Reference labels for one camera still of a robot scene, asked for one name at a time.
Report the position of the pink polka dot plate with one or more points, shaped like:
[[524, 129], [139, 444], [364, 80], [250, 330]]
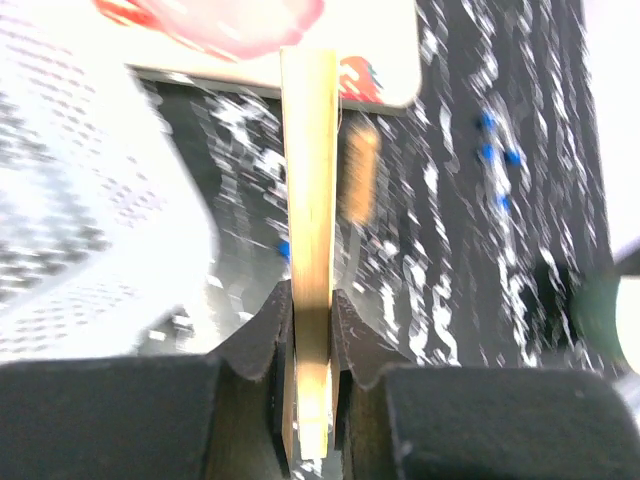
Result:
[[228, 30]]

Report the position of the white plastic mesh basket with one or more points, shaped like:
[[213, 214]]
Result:
[[103, 231]]

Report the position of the white ceramic bowl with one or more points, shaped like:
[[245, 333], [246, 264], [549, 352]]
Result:
[[605, 312]]

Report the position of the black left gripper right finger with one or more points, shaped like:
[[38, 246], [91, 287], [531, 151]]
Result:
[[395, 420]]

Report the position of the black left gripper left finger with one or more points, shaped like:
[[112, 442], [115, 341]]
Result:
[[221, 415]]

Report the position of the brown test tube brush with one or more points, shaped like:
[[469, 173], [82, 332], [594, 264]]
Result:
[[362, 145]]

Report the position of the wooden test tube clamp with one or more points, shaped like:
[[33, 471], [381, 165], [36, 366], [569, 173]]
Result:
[[310, 240]]

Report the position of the strawberry pattern tray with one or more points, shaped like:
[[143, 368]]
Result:
[[369, 49]]

